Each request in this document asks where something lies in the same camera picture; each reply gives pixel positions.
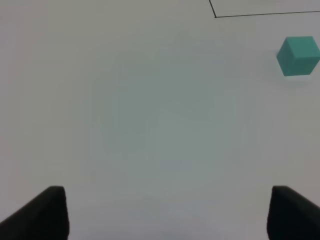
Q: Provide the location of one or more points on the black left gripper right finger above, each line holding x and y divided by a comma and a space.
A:
291, 216

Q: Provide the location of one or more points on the teal cube block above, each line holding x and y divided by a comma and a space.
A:
298, 56

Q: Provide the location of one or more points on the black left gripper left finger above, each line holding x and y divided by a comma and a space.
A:
45, 217

